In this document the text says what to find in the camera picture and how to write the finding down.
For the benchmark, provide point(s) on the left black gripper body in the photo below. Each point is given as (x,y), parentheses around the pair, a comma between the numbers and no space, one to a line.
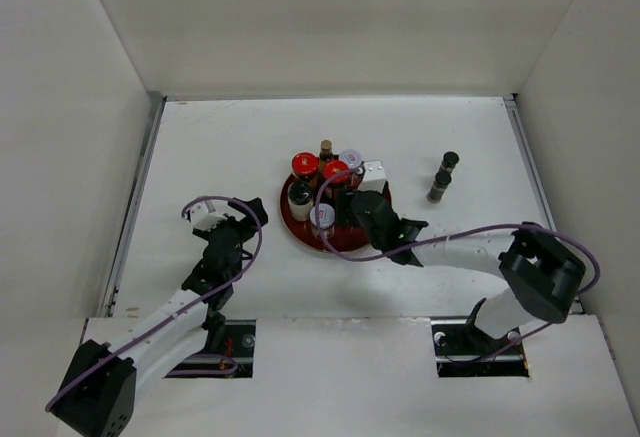
(244,234)

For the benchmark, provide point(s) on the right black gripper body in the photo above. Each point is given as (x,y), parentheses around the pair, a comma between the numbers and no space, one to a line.
(346,199)

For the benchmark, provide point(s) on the red lid sauce jar back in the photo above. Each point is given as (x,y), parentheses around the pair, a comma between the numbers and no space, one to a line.
(334,168)

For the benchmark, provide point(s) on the red lid sauce jar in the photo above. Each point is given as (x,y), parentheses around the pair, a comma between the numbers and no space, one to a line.
(334,168)
(305,167)

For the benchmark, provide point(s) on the black cap white shaker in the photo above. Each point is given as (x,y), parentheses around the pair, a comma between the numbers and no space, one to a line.
(300,197)

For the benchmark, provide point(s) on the white lid sauce jar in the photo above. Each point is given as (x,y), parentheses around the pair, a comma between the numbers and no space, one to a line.
(322,221)
(353,160)

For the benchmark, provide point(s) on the red lid sauce jar front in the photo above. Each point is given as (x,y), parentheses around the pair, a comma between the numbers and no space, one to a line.
(305,167)

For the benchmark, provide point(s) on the black cap pepper shaker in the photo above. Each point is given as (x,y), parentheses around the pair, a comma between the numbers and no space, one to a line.
(449,161)
(440,184)

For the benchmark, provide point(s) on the yellow label oil bottle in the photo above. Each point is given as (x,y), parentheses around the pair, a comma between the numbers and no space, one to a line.
(326,151)

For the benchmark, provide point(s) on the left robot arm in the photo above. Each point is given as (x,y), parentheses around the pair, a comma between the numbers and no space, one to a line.
(103,382)

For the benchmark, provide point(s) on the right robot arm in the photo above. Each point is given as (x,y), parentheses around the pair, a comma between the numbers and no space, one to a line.
(542,275)

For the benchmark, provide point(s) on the red round tray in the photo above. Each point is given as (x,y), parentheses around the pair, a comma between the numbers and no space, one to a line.
(345,238)

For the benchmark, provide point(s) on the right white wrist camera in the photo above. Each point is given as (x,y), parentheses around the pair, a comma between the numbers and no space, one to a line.
(374,177)

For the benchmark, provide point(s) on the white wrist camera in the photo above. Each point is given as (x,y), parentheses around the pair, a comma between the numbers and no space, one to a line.
(203,215)
(374,177)

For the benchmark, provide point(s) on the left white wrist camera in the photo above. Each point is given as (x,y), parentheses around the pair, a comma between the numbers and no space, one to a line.
(203,215)

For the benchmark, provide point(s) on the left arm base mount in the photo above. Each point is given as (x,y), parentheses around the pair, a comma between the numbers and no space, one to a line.
(228,353)

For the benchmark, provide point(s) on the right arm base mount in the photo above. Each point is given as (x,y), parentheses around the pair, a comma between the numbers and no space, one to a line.
(463,351)

